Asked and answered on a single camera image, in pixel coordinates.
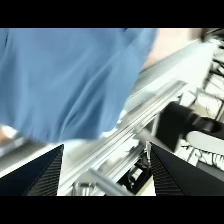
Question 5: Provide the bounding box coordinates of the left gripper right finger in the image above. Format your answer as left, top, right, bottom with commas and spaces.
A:
148, 141, 224, 197

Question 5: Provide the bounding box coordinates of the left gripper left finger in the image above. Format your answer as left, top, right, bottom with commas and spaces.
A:
0, 143, 65, 197

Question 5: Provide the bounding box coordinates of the blue shirt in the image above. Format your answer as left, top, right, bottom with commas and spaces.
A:
0, 28, 158, 144

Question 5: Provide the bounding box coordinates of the silver frame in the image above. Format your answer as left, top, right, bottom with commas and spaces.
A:
0, 37, 224, 197

